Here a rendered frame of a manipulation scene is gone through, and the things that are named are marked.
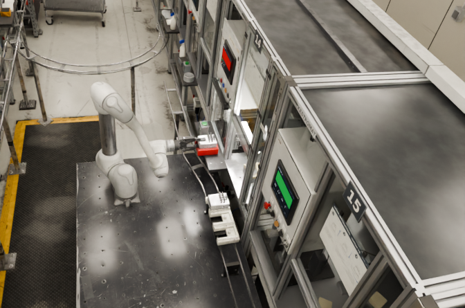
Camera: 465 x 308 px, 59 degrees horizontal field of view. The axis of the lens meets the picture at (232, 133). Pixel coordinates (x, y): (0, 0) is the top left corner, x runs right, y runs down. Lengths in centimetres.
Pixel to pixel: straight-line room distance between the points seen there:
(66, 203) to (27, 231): 39
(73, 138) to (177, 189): 175
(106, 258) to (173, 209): 57
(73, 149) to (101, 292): 206
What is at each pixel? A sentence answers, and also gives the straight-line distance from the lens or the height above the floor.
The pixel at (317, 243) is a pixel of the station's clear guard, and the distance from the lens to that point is 190.
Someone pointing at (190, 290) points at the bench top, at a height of 68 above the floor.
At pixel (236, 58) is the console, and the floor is 173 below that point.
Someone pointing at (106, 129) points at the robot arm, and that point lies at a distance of 283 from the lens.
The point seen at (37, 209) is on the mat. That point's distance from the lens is 402.
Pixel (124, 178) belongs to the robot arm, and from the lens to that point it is 290.
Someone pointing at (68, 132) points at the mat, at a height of 1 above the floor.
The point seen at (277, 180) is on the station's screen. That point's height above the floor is 161.
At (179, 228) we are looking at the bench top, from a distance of 294.
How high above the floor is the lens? 308
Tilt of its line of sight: 41 degrees down
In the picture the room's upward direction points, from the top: 10 degrees clockwise
